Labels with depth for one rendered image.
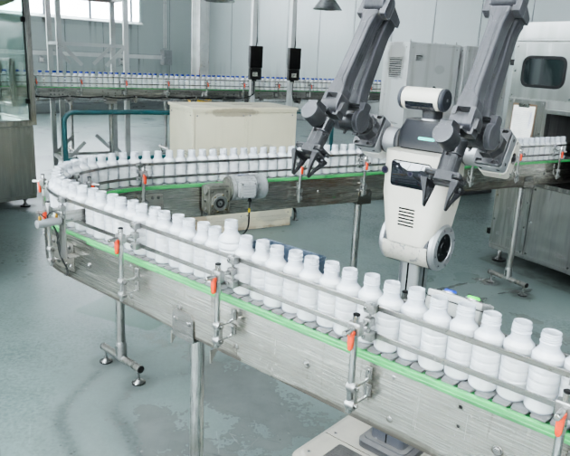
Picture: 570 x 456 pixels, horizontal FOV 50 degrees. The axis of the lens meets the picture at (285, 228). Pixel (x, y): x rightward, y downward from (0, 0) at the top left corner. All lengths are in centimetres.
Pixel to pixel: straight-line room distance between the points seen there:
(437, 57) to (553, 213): 313
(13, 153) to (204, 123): 211
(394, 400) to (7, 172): 576
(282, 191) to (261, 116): 251
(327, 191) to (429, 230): 166
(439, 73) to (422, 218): 588
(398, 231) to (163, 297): 79
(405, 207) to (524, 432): 95
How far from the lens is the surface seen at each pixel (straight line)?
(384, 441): 243
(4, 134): 675
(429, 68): 773
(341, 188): 368
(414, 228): 205
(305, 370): 161
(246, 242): 169
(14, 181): 686
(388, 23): 219
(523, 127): 542
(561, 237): 527
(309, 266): 154
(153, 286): 200
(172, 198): 319
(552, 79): 529
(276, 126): 600
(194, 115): 562
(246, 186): 316
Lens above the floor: 165
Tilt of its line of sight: 15 degrees down
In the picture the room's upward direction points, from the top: 3 degrees clockwise
